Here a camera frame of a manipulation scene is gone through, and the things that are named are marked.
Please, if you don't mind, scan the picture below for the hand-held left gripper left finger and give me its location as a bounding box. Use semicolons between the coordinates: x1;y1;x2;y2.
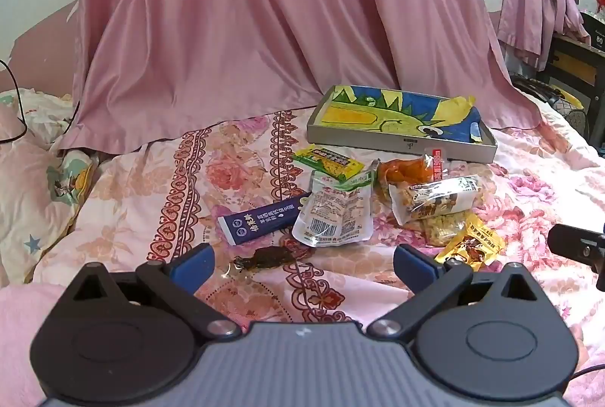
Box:
61;243;243;340

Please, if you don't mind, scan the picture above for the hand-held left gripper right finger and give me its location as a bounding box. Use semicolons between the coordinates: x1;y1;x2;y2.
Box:
366;243;544;339

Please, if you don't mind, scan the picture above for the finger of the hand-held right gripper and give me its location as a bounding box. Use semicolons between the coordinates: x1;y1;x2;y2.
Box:
547;223;605;289

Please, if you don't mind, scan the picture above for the clear cracker packet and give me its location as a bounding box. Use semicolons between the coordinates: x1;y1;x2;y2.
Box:
420;211;473;247

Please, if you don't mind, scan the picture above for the white nut bar packet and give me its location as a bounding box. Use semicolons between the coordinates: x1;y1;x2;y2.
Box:
388;175;485;226

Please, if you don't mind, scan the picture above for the dark brown snack packet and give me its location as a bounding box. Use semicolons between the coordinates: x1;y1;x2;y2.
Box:
226;245;303;275

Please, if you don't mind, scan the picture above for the dark blue sachet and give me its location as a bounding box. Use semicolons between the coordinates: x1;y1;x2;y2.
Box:
217;194;310;246

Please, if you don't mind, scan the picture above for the orange snack packet red label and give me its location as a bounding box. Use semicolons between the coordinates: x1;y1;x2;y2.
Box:
375;147;450;202

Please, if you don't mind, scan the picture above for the white green snack packet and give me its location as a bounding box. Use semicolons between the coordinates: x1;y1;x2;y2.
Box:
292;171;374;248

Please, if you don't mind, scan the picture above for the green yellow snack packet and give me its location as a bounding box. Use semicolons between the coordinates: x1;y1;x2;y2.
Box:
292;144;367;182

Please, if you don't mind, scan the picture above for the grey cardboard box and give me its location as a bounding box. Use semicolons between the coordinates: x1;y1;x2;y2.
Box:
306;84;498;164

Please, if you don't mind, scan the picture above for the pink floral bedsheet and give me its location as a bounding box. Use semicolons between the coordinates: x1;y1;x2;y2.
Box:
28;105;605;407

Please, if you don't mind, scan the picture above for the grey mesh pouch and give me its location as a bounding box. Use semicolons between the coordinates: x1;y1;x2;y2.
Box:
562;97;588;136

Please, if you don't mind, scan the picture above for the black bag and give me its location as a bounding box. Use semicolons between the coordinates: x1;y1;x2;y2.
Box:
510;74;587;138

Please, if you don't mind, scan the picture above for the blue yellow painted paper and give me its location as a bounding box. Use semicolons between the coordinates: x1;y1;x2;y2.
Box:
314;86;484;144

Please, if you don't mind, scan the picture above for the black desk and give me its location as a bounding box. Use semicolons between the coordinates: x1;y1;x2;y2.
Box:
548;34;605;105

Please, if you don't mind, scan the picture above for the pink fleece cloth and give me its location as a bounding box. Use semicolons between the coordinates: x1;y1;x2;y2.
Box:
0;282;71;407

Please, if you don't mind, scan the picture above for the large pink satin curtain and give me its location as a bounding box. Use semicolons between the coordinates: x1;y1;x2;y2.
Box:
57;0;544;155

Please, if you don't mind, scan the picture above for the black cable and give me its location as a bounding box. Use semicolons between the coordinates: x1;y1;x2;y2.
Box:
0;60;29;144

